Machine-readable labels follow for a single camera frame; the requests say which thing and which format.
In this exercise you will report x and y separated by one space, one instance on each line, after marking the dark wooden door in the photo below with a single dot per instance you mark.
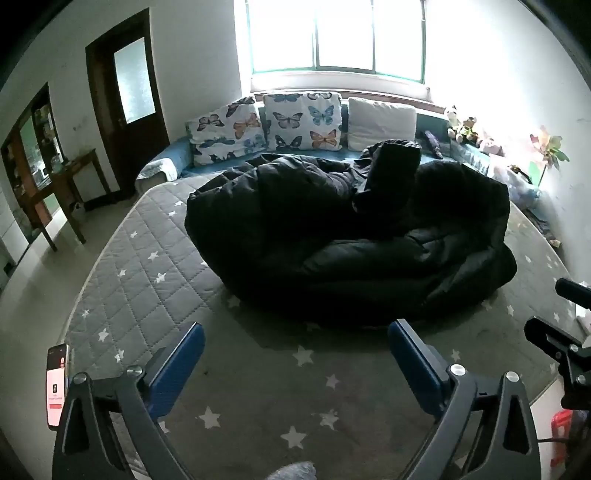
134 92

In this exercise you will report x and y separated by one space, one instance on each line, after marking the blue padded bed surround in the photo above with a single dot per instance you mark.
178 157

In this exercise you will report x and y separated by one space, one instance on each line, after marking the black down jacket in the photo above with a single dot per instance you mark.
346 240

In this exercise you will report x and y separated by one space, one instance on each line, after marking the green framed window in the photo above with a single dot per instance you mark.
337 34

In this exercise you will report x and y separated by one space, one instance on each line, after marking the white pillow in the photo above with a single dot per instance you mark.
381 122

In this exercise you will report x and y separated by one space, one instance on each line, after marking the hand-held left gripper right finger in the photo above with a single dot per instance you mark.
413 364

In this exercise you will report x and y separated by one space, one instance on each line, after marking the red plastic stool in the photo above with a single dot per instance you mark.
562 434

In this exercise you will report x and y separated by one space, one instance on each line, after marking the wooden glass display cabinet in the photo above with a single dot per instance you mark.
32 152

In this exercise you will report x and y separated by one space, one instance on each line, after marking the smartphone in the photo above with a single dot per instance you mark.
57 392

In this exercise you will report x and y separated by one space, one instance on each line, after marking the grey star quilted bed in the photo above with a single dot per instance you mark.
152 286

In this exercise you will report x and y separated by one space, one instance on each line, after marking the brown plush bear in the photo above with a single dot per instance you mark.
467 130

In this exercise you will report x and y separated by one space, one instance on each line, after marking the pink plush toy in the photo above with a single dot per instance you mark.
490 145

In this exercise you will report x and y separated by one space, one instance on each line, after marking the wooden side table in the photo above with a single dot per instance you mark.
76 173

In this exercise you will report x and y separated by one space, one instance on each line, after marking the clear plastic bag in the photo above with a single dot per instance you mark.
517 182

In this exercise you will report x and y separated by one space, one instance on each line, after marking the white plush toy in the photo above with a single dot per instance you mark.
452 121

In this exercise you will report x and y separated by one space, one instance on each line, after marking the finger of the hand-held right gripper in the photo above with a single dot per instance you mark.
547 333
572 291

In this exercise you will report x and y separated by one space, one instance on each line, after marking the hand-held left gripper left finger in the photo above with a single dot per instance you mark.
178 364

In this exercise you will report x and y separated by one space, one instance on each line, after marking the butterfly print pillow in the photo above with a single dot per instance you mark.
302 122
228 131

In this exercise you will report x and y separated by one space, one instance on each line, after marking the colourful pinwheel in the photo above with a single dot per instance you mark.
549 147

